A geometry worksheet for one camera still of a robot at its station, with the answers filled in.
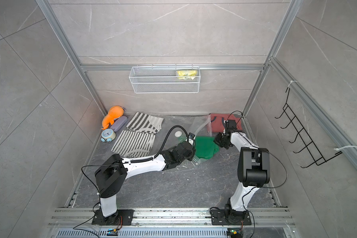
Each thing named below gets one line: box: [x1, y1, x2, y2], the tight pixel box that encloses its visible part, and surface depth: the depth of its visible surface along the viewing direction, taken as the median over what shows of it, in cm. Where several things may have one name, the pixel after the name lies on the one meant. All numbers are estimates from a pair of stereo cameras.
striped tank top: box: [125, 112, 164, 134], surface depth 116 cm
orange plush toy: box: [101, 105, 125, 130], surface depth 114 cm
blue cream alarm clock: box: [100, 128, 117, 143], surface depth 104 cm
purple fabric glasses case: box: [110, 115, 128, 132], surface depth 113 cm
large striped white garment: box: [111, 129, 156, 158], surface depth 103 cm
